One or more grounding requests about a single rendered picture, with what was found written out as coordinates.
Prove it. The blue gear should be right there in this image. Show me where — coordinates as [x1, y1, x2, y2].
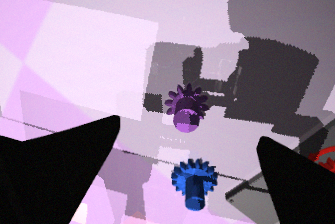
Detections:
[171, 158, 218, 211]

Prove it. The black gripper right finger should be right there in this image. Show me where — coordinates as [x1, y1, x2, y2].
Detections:
[256, 136, 335, 224]

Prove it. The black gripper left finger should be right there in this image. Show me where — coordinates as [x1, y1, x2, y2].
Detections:
[0, 115, 120, 224]

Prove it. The purple gear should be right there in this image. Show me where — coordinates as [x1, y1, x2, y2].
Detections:
[165, 83, 209, 133]

